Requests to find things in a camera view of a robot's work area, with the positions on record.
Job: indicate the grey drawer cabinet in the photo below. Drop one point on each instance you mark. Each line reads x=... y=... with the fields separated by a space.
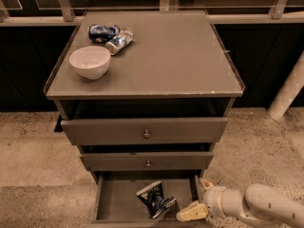
x=175 y=67

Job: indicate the grey open bottom drawer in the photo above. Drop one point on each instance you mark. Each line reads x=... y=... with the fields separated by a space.
x=117 y=205

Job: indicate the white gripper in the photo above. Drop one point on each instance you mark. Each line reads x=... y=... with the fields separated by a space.
x=213 y=198

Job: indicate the brass top drawer knob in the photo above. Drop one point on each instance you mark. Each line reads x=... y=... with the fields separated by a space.
x=146 y=134

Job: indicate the metal railing frame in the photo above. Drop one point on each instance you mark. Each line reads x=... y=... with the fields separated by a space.
x=72 y=12

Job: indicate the white ceramic bowl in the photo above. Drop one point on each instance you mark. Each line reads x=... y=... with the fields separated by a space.
x=90 y=62

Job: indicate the blue chip bag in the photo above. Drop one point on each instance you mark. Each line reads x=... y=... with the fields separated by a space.
x=153 y=198

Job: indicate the grey top drawer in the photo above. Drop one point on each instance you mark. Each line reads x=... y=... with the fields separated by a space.
x=130 y=131

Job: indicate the grey middle drawer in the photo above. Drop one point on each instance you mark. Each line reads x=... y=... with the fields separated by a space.
x=136 y=161

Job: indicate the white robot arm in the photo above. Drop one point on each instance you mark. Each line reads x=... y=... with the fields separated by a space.
x=256 y=178

